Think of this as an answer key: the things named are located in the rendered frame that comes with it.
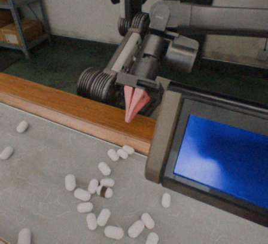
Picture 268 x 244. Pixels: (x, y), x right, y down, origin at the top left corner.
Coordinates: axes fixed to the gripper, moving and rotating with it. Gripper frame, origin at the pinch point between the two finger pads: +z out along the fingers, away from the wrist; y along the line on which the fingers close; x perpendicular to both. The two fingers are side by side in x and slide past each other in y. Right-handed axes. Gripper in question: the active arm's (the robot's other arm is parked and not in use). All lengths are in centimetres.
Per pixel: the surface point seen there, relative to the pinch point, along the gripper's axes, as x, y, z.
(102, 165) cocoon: 2.0, -2.8, 12.2
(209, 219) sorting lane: 2.8, 22.4, 13.9
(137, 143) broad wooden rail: 8.7, 1.4, 4.6
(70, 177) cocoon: -1.9, -7.5, 16.6
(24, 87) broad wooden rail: 12.3, -42.7, 0.1
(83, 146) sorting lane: 6.4, -11.4, 10.3
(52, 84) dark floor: 129, -127, -18
